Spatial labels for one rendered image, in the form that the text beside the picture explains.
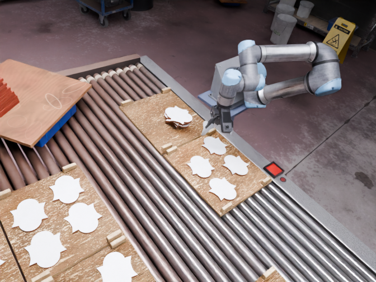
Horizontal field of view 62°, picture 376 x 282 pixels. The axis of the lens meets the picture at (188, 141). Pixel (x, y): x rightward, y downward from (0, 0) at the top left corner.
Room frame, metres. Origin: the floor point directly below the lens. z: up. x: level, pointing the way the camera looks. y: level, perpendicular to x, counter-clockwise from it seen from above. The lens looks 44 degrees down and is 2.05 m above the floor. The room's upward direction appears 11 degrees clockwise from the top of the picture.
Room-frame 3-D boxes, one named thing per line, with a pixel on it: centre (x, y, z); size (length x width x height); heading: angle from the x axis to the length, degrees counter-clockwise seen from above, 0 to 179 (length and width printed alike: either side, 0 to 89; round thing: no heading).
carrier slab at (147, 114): (1.32, 0.14, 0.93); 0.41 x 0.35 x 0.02; 46
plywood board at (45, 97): (1.14, 0.85, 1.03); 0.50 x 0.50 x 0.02; 81
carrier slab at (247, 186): (1.04, -0.17, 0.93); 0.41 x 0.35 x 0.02; 47
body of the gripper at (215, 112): (1.19, -0.13, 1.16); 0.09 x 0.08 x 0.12; 19
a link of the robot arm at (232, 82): (1.18, -0.13, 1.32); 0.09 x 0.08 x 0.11; 115
